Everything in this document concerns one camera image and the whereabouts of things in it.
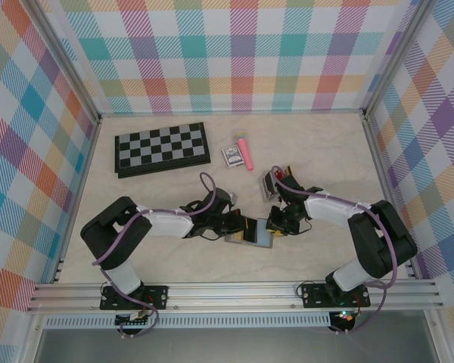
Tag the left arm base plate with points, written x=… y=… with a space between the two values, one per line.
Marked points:
x=159 y=296

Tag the aluminium frame rail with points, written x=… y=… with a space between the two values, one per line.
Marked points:
x=387 y=189
x=231 y=295
x=78 y=196

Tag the aluminium frame post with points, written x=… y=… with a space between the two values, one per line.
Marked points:
x=395 y=56
x=69 y=56

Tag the blue playing card box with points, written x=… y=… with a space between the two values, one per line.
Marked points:
x=232 y=156

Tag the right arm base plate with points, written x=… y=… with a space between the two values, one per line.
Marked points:
x=310 y=295

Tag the grey card holder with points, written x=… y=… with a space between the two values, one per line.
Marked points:
x=266 y=234

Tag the black folding chess board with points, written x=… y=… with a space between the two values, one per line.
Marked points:
x=160 y=149

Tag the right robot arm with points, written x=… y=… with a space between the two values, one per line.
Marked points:
x=325 y=210

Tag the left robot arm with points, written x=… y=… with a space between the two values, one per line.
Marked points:
x=166 y=227

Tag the pink toy microphone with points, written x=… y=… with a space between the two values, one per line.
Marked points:
x=245 y=153

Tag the black credit card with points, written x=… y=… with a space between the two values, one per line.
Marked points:
x=251 y=230

